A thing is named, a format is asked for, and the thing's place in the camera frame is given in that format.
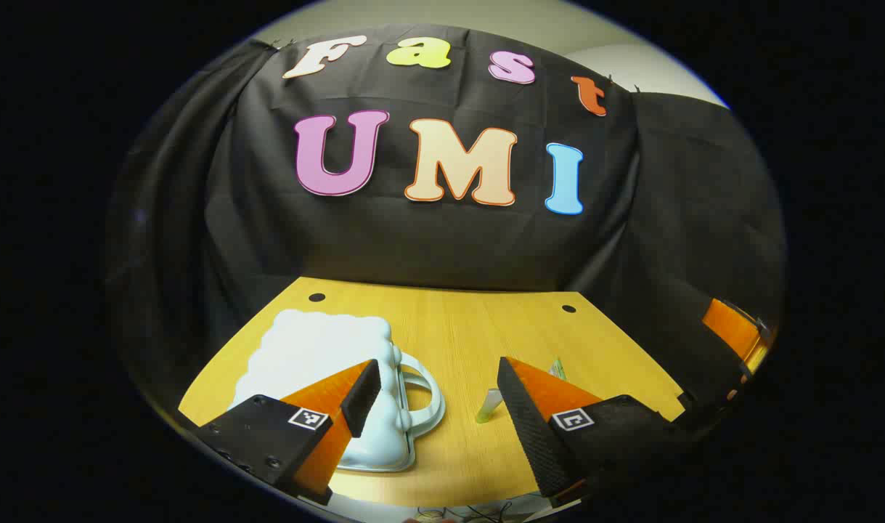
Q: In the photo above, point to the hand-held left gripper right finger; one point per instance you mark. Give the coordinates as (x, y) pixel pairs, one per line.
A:
(529, 436)

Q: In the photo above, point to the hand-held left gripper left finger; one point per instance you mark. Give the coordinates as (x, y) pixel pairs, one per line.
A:
(361, 399)

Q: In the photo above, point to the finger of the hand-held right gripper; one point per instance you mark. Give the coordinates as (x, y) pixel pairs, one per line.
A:
(729, 327)

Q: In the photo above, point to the blue green tube gold print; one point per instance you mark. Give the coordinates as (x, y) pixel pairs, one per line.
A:
(556, 369)

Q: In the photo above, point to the light blue small suitcase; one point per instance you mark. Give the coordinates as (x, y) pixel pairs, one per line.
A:
(304, 349)

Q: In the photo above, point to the black backdrop cloth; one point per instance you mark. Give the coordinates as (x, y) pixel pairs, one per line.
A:
(449, 240)

